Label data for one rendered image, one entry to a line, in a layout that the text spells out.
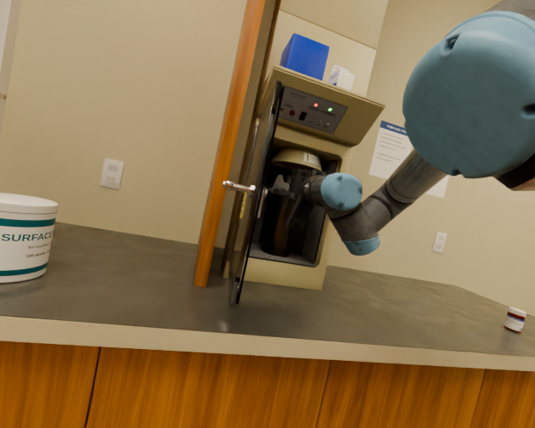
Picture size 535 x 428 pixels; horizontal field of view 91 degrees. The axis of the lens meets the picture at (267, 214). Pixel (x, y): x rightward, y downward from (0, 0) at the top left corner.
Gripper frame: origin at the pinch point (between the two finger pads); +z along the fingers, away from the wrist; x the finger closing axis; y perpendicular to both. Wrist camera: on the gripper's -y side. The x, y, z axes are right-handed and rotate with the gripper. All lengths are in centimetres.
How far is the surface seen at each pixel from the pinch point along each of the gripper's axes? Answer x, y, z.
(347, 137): -10.6, 20.1, -10.2
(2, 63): 101, 24, 32
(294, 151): 2.5, 13.6, -3.1
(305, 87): 7.7, 26.9, -17.1
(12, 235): 58, -19, -26
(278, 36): 15.2, 42.3, -6.9
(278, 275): 0.0, -24.7, -6.9
